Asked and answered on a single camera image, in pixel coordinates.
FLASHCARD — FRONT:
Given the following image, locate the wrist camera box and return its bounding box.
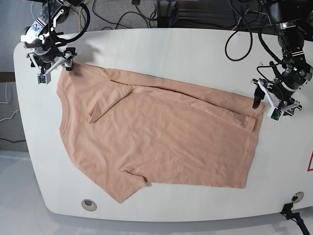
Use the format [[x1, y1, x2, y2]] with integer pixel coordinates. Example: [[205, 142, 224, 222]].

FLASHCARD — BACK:
[[269, 108, 284, 122], [37, 73, 51, 84]]

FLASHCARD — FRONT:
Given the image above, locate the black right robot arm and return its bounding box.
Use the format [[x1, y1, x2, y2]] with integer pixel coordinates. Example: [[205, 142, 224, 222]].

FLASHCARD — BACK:
[[21, 0, 90, 84]]

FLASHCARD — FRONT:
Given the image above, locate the table grommet hole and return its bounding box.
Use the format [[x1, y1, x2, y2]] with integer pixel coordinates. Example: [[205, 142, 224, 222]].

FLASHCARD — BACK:
[[81, 199, 97, 212], [291, 191, 304, 203]]

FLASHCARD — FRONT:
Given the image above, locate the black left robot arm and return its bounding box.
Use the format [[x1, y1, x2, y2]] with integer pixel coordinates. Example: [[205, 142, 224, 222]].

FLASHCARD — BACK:
[[252, 0, 313, 121]]

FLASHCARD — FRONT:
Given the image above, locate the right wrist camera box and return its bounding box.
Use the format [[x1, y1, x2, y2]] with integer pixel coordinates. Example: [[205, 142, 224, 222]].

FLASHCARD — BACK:
[[37, 73, 51, 84]]

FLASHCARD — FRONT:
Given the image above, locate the peach T-shirt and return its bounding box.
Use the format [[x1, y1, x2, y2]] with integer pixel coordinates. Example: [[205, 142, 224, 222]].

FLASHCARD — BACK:
[[56, 63, 265, 203]]

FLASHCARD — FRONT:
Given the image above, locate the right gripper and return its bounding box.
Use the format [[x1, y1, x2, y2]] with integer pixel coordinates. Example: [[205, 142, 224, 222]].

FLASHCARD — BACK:
[[26, 47, 77, 74]]

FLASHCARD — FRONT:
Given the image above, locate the yellow cable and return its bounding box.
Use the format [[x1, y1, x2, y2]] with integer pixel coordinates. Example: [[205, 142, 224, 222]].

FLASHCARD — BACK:
[[77, 0, 91, 32]]

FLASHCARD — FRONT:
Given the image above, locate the black clamp with cable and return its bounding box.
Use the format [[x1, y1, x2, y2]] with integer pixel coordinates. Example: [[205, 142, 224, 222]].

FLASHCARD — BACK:
[[280, 203, 310, 235]]

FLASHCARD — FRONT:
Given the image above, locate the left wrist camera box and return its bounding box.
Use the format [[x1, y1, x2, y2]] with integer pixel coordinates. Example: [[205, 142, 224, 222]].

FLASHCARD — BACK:
[[269, 108, 284, 122]]

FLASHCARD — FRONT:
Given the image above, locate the white cable on floor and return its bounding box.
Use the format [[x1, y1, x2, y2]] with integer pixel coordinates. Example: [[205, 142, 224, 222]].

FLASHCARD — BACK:
[[0, 82, 20, 122]]

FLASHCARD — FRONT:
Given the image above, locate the right table grommet hole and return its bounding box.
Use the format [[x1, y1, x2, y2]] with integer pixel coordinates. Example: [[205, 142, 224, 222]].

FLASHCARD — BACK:
[[291, 191, 304, 203]]

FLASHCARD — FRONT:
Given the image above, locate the red triangle sticker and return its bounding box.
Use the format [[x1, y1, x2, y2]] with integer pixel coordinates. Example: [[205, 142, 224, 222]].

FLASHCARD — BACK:
[[307, 153, 313, 171]]

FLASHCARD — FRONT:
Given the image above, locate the left table grommet hole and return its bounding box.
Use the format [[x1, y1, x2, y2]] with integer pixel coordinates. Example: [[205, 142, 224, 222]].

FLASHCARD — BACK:
[[81, 199, 97, 212]]

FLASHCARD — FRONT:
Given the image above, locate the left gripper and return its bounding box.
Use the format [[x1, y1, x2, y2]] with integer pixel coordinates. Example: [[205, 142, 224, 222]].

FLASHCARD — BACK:
[[251, 78, 302, 117]]

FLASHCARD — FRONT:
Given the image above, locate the black table leg frame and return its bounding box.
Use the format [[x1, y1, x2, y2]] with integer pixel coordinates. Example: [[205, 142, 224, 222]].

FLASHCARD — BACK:
[[154, 0, 179, 28]]

